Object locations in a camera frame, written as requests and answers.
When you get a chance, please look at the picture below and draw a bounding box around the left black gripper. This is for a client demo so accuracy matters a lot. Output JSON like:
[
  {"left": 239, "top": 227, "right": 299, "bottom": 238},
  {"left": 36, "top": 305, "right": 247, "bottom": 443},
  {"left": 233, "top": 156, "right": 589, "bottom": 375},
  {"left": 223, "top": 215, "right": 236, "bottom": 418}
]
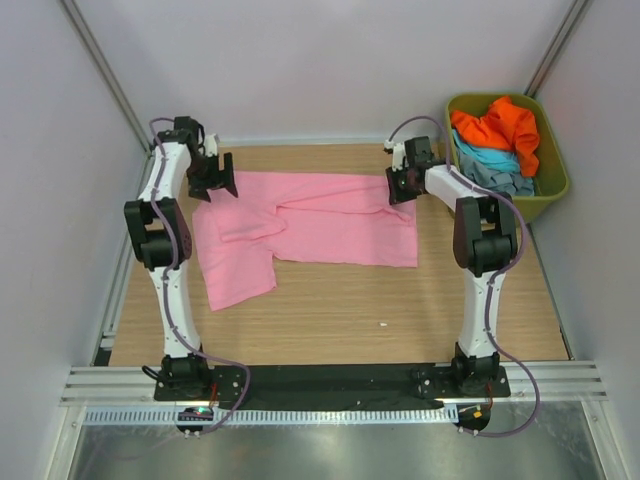
[{"left": 186, "top": 153, "right": 238, "bottom": 204}]

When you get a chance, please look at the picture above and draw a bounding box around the pink t shirt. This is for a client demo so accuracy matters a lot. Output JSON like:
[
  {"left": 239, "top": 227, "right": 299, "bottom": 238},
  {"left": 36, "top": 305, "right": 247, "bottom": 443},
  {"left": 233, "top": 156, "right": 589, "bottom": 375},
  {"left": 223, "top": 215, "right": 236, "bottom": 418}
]
[{"left": 192, "top": 172, "right": 418, "bottom": 311}]

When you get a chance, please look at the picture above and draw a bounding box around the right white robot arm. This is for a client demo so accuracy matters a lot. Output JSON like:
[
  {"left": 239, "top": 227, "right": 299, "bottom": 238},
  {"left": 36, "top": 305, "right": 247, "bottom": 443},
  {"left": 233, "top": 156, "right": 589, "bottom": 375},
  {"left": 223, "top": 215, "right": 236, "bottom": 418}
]
[{"left": 384, "top": 136, "right": 518, "bottom": 397}]

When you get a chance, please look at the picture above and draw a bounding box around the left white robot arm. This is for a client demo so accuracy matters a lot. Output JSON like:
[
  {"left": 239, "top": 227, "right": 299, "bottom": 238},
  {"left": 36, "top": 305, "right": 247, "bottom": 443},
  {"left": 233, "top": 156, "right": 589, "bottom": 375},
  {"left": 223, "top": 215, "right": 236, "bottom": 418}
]
[{"left": 124, "top": 116, "right": 238, "bottom": 401}]

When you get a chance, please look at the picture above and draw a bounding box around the light blue t shirt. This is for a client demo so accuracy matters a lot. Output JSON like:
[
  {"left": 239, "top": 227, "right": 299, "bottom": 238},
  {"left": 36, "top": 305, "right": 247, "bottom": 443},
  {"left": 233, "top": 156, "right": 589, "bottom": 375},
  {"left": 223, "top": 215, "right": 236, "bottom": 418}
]
[{"left": 454, "top": 136, "right": 520, "bottom": 173}]

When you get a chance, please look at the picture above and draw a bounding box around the grey blue t shirt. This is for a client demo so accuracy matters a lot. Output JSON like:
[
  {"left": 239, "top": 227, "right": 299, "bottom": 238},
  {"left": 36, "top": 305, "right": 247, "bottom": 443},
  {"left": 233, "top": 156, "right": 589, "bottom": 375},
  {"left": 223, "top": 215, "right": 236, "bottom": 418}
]
[{"left": 457, "top": 150, "right": 535, "bottom": 197}]

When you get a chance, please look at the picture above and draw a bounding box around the orange t shirt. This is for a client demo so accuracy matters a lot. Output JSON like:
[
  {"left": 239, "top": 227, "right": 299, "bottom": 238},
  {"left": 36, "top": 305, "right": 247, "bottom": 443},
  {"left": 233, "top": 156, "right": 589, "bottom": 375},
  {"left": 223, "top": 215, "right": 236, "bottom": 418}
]
[{"left": 450, "top": 96, "right": 540, "bottom": 178}]

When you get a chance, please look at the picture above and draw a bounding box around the olive green plastic bin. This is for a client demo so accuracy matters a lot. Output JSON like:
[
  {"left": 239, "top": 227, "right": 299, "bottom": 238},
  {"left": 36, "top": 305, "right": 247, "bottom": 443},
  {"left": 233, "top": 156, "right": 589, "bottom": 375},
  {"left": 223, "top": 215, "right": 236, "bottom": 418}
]
[{"left": 446, "top": 93, "right": 569, "bottom": 223}]

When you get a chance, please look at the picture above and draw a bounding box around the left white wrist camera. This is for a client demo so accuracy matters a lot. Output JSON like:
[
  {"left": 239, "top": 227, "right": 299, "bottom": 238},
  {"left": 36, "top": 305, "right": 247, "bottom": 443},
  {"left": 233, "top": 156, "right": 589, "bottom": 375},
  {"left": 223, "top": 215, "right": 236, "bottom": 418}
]
[{"left": 203, "top": 134, "right": 219, "bottom": 157}]

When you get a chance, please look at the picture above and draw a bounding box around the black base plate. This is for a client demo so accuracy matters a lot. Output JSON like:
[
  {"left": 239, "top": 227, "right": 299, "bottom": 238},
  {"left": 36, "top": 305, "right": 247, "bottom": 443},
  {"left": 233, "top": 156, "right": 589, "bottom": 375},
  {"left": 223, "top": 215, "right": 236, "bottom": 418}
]
[{"left": 141, "top": 363, "right": 511, "bottom": 412}]

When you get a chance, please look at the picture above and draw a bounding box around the left aluminium corner post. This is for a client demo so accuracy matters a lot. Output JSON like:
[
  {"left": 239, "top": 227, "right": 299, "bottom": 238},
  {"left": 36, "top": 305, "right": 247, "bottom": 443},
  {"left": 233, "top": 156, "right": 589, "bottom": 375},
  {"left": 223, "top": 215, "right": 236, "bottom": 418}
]
[{"left": 58, "top": 0, "right": 150, "bottom": 154}]

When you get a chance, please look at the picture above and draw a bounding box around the aluminium corner post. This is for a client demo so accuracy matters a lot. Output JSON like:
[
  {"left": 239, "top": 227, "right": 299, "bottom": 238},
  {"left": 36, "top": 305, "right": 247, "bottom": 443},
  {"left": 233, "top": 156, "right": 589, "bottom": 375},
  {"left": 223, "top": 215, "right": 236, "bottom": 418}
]
[
  {"left": 523, "top": 0, "right": 594, "bottom": 98},
  {"left": 58, "top": 0, "right": 150, "bottom": 154}
]

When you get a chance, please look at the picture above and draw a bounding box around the right aluminium corner post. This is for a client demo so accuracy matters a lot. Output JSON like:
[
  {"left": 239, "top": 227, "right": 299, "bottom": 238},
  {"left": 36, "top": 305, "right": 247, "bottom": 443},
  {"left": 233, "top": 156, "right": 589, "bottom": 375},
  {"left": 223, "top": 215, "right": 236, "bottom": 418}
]
[{"left": 523, "top": 0, "right": 594, "bottom": 98}]

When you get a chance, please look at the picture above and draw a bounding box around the aluminium front rail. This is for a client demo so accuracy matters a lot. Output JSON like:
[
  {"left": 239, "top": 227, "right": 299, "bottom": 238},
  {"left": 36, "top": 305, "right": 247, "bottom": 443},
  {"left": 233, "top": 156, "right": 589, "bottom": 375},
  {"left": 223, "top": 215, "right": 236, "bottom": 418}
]
[{"left": 60, "top": 361, "right": 607, "bottom": 411}]

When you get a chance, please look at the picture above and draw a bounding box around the slotted cable duct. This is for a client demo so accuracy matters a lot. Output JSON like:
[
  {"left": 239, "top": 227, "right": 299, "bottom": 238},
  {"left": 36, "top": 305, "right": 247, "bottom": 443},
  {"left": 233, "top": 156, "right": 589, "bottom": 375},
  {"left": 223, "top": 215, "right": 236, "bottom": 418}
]
[{"left": 84, "top": 405, "right": 458, "bottom": 427}]

